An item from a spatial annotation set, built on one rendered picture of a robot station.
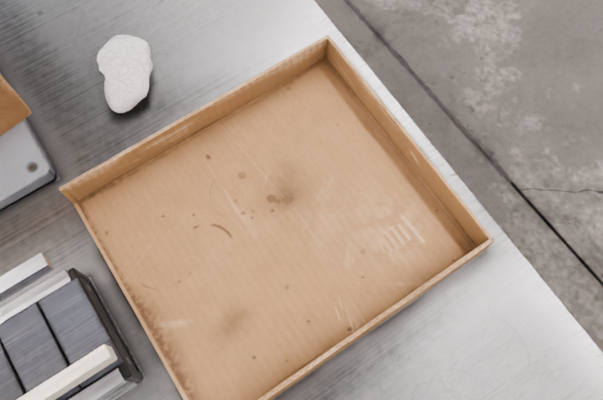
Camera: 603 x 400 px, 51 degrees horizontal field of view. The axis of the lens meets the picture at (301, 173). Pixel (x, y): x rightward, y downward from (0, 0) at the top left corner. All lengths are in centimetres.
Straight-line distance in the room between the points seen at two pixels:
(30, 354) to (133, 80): 28
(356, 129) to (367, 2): 115
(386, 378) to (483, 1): 139
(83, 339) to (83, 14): 36
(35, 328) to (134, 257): 11
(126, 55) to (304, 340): 33
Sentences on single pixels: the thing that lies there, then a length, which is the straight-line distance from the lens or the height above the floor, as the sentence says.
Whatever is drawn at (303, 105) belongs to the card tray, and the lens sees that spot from 66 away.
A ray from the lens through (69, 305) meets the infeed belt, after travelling 58.
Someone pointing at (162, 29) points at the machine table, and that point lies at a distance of 73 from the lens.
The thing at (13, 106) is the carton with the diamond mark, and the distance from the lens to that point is 66.
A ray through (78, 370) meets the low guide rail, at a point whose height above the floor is 92.
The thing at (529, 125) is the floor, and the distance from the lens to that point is 167.
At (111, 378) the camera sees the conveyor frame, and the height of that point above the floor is 88.
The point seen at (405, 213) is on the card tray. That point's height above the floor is 83.
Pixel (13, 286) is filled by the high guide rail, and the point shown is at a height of 96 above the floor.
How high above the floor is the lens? 141
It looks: 68 degrees down
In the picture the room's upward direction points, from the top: straight up
